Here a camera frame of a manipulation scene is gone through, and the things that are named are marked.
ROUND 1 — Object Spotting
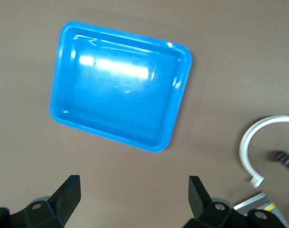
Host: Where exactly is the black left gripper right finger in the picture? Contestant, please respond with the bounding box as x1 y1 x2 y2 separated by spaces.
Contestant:
182 175 288 228

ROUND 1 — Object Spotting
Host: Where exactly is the large white curved bracket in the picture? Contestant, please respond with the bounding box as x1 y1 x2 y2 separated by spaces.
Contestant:
239 115 289 189

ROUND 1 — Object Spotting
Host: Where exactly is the brown table mat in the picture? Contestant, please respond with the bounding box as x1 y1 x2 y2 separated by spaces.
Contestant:
0 0 289 228

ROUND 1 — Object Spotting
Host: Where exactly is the blue plastic tray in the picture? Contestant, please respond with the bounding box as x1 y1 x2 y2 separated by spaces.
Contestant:
47 20 194 153

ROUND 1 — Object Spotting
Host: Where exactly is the metal mesh power supply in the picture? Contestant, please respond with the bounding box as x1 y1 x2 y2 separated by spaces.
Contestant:
233 191 289 228

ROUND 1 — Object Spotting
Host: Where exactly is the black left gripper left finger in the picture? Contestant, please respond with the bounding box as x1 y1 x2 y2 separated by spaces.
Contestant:
0 175 82 228

